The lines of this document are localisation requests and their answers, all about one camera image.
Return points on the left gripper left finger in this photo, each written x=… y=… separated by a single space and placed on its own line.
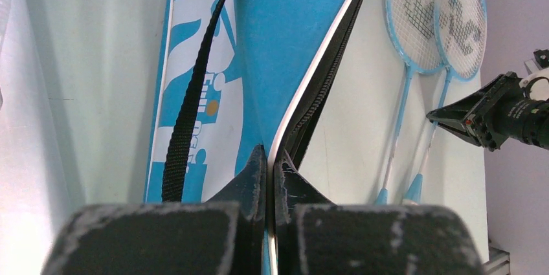
x=224 y=235

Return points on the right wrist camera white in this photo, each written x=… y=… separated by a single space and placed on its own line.
x=535 y=85

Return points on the blue badminton racket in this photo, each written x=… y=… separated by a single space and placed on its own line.
x=410 y=28
x=460 y=31

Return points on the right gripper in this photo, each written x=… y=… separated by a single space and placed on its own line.
x=498 y=111

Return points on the blue racket cover bag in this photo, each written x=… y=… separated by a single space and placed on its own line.
x=234 y=74

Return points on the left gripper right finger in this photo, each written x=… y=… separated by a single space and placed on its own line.
x=316 y=236

